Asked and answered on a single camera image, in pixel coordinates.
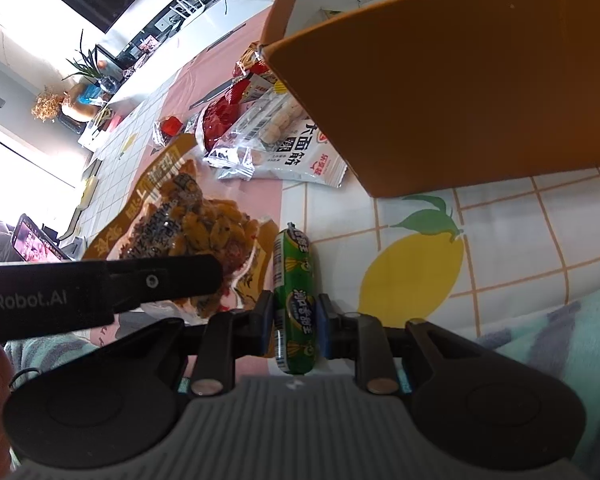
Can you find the orange clear snack packet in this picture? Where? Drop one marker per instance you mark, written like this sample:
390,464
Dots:
252,57

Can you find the smartphone with lit screen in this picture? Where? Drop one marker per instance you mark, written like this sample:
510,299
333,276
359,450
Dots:
37,240

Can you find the red box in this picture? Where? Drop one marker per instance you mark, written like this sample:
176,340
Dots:
114,122

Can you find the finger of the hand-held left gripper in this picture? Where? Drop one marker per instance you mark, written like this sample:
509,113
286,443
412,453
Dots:
170,280

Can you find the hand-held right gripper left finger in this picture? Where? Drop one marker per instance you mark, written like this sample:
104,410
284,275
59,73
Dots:
267,322

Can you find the orange cardboard box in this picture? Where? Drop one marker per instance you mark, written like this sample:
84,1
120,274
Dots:
455,85

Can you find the clear packet of round snacks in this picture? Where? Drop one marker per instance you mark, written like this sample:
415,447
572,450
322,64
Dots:
275,120

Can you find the green sausage packet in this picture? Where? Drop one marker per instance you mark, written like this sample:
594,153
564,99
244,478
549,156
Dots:
295,280

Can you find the checked lemon-print tablecloth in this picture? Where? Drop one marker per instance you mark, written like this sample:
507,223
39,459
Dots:
530,240

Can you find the teal striped fleece cloth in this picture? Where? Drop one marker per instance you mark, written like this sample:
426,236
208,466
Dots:
555,330

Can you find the brown dried snack packet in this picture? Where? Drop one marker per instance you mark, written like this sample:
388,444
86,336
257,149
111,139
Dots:
195,220

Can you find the white TV console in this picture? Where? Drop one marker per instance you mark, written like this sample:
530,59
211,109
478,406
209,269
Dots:
180,15

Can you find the small clear snack cup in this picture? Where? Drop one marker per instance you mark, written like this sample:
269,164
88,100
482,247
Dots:
170,127

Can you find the white snack packet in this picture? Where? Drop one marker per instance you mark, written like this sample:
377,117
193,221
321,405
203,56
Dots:
307,157

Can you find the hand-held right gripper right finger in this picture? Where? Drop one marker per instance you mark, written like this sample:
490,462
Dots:
324,327

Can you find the long-leaf potted plant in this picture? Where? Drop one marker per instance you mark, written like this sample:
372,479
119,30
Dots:
87,67

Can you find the dried flower bouquet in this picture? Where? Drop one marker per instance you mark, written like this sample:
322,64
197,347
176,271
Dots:
47,105

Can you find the red snack packet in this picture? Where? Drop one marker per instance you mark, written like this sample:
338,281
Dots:
220,120

